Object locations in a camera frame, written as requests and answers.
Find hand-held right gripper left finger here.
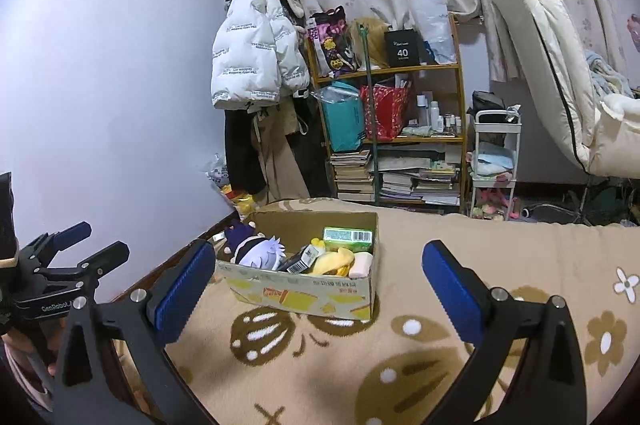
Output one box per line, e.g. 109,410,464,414
51,239,217,425

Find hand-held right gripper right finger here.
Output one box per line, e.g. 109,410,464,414
417,241,587,425

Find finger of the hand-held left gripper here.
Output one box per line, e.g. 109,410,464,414
34,241,131,292
17,221,93,267

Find dark purple plush doll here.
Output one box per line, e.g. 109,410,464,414
222,220,258,251

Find white-haired plush doll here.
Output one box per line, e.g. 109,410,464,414
234,236,287,270

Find pink and white plush cube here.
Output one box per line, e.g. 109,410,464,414
348,251,375,280

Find cardboard box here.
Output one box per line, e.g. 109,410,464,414
215,211,379,322

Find person's left hand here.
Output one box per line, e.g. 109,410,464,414
0,311,68,408

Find pink toy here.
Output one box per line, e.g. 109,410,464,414
475,188,518,220

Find plastic bag of yellow toys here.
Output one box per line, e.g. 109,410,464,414
205,152,256,216

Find pile of books and papers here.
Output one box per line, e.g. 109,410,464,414
377,145,462,207

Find green packet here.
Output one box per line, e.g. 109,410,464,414
322,226,375,248

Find black and white small box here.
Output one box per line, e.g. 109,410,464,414
280,245,321,275

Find yellow plush toy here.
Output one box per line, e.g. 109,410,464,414
305,237,357,277

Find blue and white pillow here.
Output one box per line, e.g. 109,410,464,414
470,142,516,178

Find black hanging garment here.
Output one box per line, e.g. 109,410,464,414
224,108,268,193

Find stack of old books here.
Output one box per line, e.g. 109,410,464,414
329,149,376,203

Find white trolley cart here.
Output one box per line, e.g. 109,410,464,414
469,109,522,220

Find beige hanging trousers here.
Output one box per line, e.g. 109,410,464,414
250,105,311,206

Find row of cosmetic bottles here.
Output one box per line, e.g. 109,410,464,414
415,91,463,133

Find dark hanging coat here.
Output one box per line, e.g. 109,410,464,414
287,95,333,198

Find red gift bag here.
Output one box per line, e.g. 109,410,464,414
359,80,413,142

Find green pole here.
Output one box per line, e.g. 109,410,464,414
359,24,381,206

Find teal paper bag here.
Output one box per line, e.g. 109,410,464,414
315,81,366,153

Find wooden bookshelf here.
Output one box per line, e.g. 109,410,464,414
305,18,468,208

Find white puffer jacket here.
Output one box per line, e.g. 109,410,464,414
210,0,311,111

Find blond wig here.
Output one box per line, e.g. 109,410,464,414
346,18,391,71

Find white plastic bag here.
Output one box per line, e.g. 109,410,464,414
410,0,458,65

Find black and pink patterned bag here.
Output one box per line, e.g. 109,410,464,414
307,6,358,78

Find cream padded lounge chair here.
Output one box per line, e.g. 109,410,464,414
491,0,640,180

